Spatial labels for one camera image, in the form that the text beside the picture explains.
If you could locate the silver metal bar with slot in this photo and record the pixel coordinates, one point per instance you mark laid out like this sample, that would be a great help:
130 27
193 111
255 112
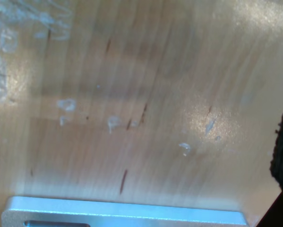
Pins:
131 212

